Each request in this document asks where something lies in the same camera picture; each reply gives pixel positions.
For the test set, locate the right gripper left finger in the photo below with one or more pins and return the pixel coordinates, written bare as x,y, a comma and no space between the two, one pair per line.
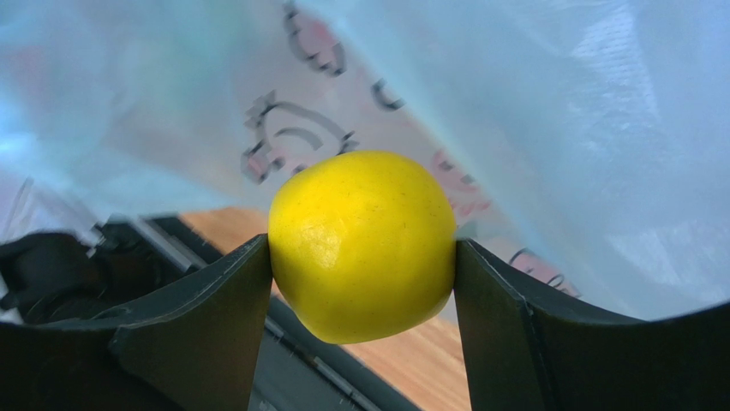
192,345

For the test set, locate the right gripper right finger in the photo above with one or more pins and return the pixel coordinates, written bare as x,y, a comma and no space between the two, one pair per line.
528,346

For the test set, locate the yellow lemon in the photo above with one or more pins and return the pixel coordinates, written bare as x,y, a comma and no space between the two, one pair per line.
362,246

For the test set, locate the light blue plastic bag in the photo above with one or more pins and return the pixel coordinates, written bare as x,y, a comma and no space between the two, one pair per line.
595,134

